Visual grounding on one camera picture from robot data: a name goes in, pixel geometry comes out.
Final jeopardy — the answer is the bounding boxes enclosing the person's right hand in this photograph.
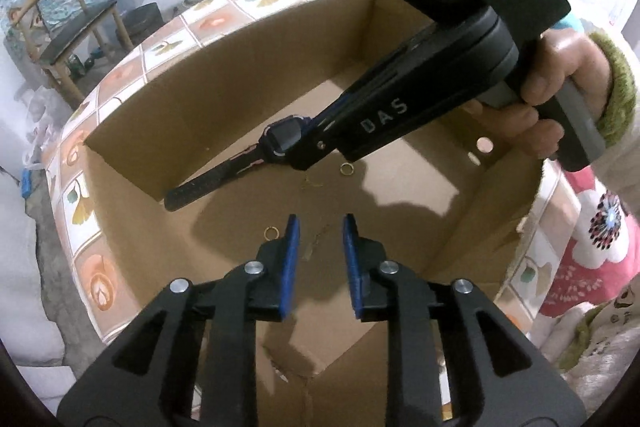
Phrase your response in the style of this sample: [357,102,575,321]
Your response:
[467,27,613,162]

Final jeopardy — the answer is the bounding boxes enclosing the white curtain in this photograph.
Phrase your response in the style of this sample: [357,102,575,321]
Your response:
[0,47,76,378]

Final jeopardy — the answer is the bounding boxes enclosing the wooden chair with dark seat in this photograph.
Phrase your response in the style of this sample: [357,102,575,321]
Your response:
[7,0,136,108]

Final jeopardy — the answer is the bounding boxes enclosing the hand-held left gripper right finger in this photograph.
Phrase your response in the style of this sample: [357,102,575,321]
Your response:
[341,214,588,427]

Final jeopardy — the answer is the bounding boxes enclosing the pink floral blanket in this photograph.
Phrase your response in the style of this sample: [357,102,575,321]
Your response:
[537,157,640,318]

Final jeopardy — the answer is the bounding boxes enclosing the green bottle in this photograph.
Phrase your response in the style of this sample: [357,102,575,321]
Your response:
[70,54,101,74]

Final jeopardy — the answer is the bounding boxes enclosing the white plastic bag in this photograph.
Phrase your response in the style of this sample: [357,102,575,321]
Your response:
[22,87,66,168]

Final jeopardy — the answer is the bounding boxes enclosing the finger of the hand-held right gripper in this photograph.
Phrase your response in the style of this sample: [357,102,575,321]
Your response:
[290,19,482,171]
[310,27,453,130]

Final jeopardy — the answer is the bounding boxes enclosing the black and purple smartwatch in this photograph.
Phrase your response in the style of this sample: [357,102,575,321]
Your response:
[164,114,321,212]

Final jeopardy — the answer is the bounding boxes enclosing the brown cardboard box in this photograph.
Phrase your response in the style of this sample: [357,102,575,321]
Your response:
[82,0,551,427]

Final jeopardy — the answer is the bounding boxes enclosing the black round basin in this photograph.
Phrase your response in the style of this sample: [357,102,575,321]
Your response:
[120,2,166,38]

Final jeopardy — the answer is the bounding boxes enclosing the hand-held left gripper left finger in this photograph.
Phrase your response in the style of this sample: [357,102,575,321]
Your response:
[57,214,303,427]

